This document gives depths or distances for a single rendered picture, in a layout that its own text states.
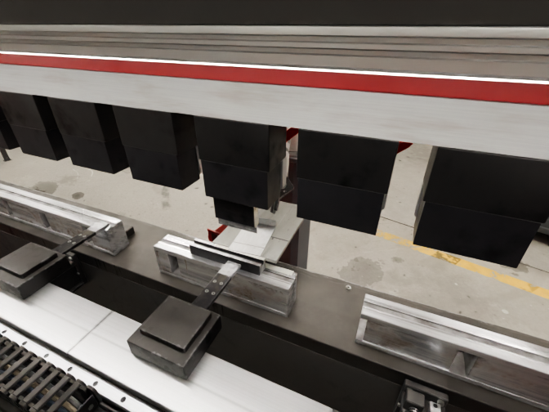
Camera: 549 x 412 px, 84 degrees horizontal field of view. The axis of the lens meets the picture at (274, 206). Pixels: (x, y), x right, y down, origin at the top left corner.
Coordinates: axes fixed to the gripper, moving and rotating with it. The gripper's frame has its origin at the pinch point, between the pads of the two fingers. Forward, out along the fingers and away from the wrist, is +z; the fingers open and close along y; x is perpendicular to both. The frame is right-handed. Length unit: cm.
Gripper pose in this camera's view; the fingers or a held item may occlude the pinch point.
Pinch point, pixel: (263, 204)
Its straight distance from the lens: 81.2
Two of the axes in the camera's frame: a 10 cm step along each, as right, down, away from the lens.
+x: 2.2, 1.6, 9.6
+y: 9.6, 1.5, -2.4
